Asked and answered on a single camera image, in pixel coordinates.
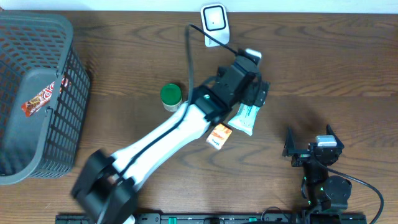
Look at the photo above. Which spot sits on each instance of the red snack wrapper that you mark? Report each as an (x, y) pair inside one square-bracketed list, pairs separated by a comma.
[(37, 102)]

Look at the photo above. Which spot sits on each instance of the orange small box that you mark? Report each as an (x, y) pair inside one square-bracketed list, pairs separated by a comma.
[(218, 136)]

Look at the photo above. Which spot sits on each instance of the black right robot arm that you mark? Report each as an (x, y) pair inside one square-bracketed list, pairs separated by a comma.
[(325, 194)]

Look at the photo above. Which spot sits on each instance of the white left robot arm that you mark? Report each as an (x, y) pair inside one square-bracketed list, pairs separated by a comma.
[(107, 186)]

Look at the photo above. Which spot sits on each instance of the green lid jar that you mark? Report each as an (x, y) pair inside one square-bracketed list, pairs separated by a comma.
[(171, 97)]

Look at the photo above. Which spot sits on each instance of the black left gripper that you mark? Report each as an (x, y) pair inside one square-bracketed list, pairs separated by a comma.
[(263, 93)]

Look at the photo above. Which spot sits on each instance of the mint green wipes pack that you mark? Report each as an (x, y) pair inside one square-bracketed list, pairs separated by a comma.
[(245, 118)]

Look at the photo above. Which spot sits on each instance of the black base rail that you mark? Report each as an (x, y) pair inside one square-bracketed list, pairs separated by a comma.
[(271, 217)]

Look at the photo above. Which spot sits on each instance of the white barcode scanner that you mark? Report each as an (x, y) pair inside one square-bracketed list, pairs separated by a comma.
[(215, 22)]

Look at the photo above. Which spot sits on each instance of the dark grey plastic basket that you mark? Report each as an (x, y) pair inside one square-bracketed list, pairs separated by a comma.
[(36, 50)]

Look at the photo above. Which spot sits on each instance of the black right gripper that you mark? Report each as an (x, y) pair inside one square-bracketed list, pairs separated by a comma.
[(301, 155)]

